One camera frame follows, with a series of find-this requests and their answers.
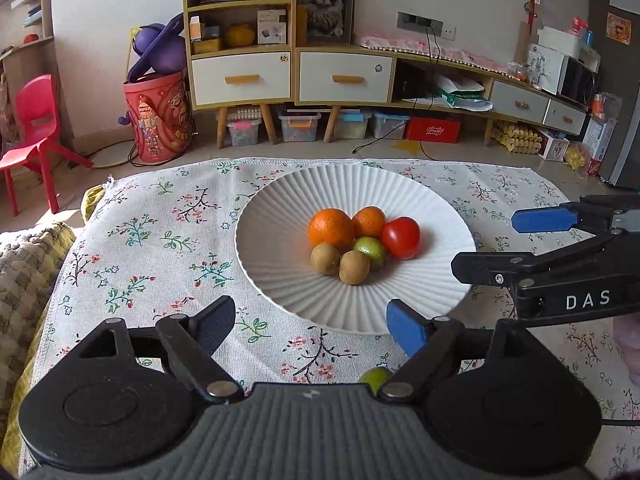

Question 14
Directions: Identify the red box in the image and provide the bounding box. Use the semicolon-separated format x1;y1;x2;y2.
406;117;461;143

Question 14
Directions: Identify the yellow pumpkin ornament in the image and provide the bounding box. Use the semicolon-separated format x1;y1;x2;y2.
224;23;256;49

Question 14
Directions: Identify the small orange mandarin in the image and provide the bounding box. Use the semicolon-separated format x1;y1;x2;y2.
352;206;386;238

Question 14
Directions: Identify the cat picture frame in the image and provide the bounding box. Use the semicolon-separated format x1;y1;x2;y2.
295;0;357;47

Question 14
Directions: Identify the brown kiwi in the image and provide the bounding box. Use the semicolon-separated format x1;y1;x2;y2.
338;250;370;286
310;243;341;275

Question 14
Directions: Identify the large green jujube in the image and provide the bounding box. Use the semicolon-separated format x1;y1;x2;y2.
358;366;393;396

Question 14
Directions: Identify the clear storage box orange handle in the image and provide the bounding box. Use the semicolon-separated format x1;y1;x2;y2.
279;113;321;143

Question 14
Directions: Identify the low wooden tv cabinet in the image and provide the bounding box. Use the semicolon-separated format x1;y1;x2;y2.
355;32;588;138

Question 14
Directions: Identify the purple toy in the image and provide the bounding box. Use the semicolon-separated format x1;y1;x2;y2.
126;14;186;84

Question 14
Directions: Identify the storage box blue lid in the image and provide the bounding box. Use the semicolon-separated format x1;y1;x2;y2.
373;112;410;140
334;112;371;140

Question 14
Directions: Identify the white small box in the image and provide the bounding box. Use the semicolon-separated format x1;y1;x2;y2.
256;9;288;44

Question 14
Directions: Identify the red plastic chair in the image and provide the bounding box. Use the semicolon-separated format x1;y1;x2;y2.
1;74;93;217

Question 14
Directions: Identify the floral tablecloth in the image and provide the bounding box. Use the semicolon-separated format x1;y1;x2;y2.
19;156;640;478

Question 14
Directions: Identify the small green jujube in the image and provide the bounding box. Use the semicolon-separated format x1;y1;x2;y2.
352;236;387;269

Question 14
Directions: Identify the wooden shelf cabinet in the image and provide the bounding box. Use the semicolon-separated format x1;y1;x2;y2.
182;0;394;148

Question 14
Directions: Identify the red tomato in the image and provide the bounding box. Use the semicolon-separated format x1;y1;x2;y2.
380;217;421;260

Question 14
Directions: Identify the clear storage box pink label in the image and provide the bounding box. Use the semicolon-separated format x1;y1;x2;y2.
228;119;262;148

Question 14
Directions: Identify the wall power outlet strip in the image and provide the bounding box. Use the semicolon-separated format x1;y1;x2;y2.
396;12;444;37

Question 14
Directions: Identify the wooden desk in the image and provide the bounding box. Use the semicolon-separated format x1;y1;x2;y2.
1;0;54;102

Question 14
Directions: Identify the large orange mandarin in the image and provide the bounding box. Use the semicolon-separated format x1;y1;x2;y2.
307;208;355;252

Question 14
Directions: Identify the white ribbed plate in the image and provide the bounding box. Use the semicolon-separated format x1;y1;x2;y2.
235;165;475;335

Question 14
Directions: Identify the red toy bucket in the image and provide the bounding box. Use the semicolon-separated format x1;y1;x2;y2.
124;72;193;165

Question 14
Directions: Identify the woven sofa blanket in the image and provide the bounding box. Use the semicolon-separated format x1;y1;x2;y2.
0;221;77;441

